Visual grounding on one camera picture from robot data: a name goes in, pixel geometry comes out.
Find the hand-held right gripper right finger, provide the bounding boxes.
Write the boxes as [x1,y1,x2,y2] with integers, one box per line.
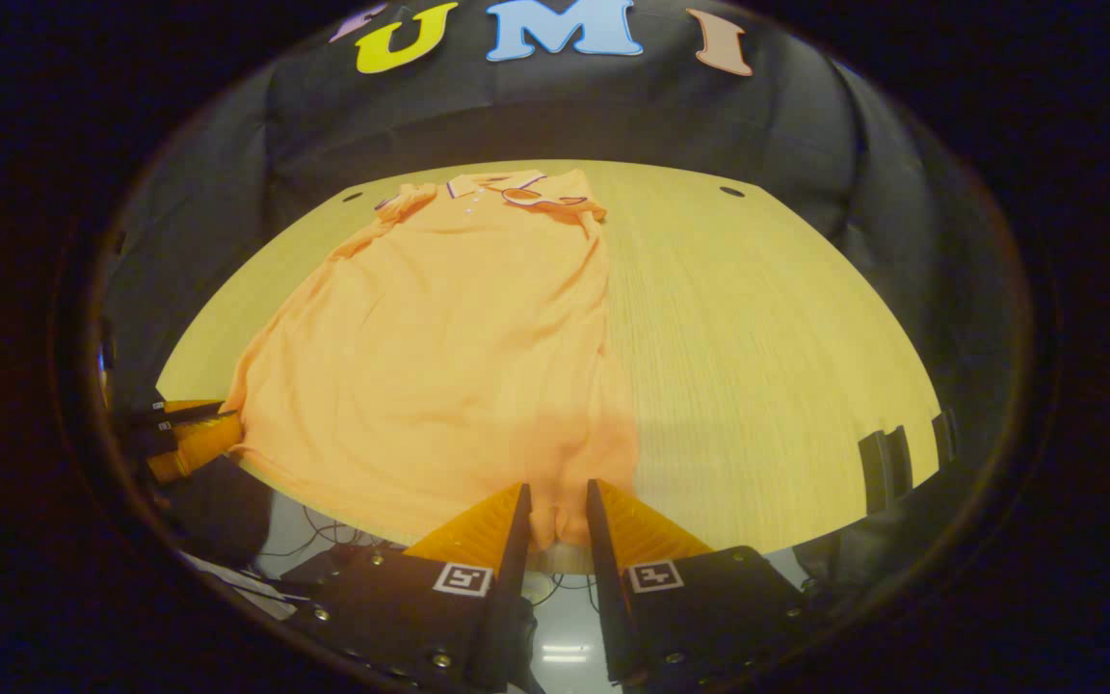
[586,479,811,685]

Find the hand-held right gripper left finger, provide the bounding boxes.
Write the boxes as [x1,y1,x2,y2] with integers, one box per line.
[290,482,533,690]

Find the orange T-shirt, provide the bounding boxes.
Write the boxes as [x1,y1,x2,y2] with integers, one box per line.
[225,169,641,548]

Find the dark cloth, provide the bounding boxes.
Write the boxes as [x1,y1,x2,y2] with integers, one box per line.
[165,458,275,572]

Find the black backdrop cloth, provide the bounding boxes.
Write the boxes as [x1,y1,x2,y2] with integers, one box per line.
[92,0,1033,464]

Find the black floor cables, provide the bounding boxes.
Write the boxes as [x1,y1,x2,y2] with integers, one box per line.
[261,501,373,565]

